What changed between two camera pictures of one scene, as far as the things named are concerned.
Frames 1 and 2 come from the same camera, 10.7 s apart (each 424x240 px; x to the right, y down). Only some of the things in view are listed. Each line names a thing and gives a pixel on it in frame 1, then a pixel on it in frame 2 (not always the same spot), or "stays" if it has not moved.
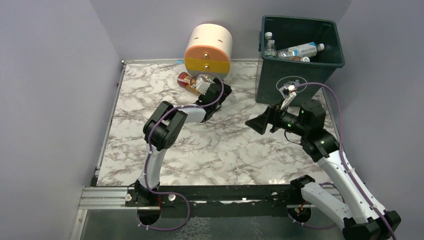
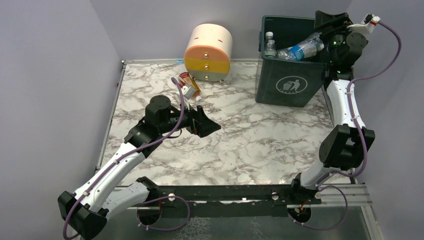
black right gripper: x=271 y=117 to x=330 y=25
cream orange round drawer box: x=208 y=49 stays
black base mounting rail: x=246 y=201 stays
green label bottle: x=270 y=49 stays
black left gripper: x=214 y=91 to x=196 y=120
